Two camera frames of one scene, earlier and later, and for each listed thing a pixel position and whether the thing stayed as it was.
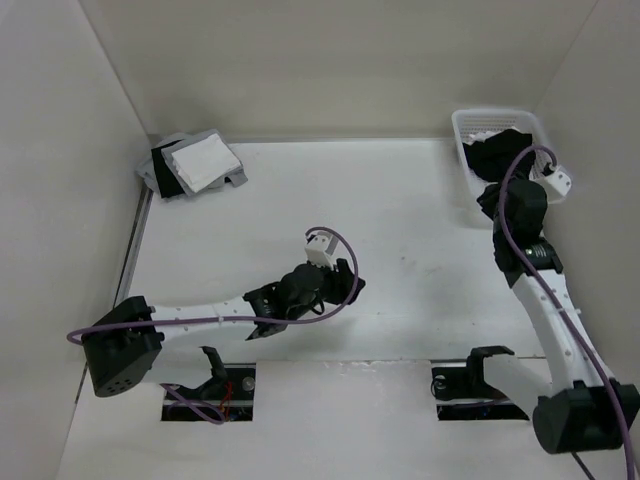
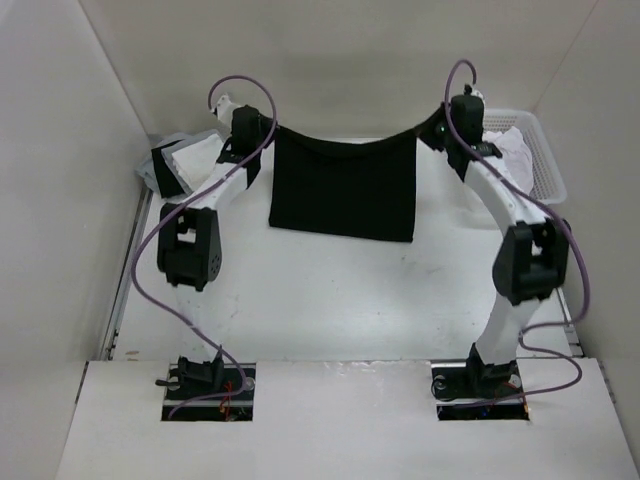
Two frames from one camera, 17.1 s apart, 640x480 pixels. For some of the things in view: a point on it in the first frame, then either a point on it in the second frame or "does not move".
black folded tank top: (167, 183) does not move
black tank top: (491, 155) → (355, 190)
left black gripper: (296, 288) → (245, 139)
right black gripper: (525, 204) → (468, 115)
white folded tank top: (203, 163) does not move
